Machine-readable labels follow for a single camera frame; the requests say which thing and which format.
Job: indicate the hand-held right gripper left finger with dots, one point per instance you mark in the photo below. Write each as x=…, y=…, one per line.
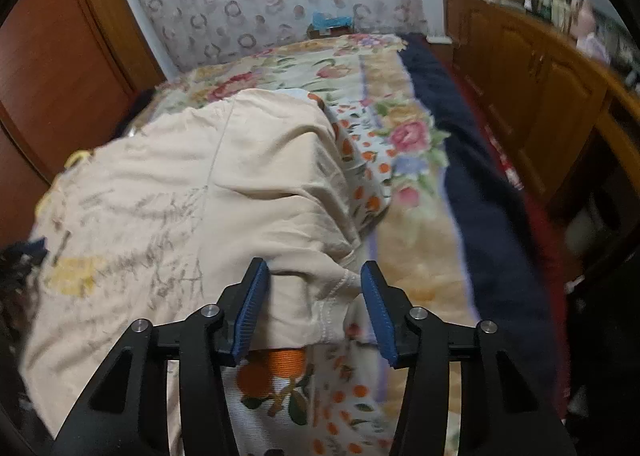
x=252, y=311

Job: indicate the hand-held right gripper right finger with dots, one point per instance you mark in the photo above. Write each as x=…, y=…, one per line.
x=380, y=316

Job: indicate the beige small garment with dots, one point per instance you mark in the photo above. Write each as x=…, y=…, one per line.
x=200, y=186

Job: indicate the floral blanket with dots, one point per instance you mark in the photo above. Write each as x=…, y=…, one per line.
x=400, y=256

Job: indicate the orange fruit print blanket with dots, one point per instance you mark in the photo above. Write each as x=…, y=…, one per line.
x=270, y=401

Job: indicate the navy blanket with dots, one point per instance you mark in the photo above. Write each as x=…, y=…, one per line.
x=490, y=216

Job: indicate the red blanket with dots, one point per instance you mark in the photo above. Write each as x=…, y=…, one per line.
x=545, y=236

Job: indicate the white object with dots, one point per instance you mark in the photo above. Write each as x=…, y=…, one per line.
x=582, y=231

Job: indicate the dark cloth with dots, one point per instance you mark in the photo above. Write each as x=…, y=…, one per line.
x=20, y=261

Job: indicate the wooden cabinet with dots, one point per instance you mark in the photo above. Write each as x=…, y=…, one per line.
x=505, y=66

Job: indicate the blue box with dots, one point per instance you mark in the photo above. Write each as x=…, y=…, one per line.
x=327, y=24

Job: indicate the pink plush toy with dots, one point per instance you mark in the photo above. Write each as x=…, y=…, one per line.
x=590, y=36

